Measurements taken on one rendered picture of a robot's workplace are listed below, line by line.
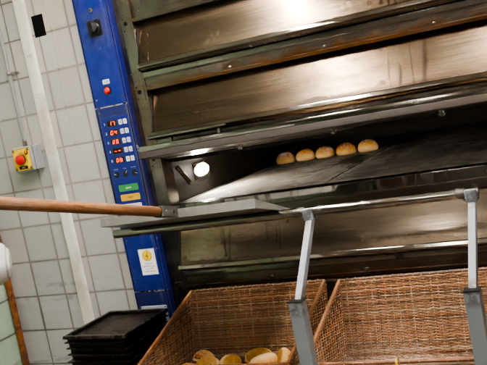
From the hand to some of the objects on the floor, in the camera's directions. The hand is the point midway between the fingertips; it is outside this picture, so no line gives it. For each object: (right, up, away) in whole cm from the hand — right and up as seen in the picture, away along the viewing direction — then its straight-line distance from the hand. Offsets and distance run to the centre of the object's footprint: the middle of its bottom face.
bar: (+95, -123, +93) cm, 181 cm away
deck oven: (+172, -94, +213) cm, 290 cm away
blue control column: (+85, -106, +254) cm, 288 cm away
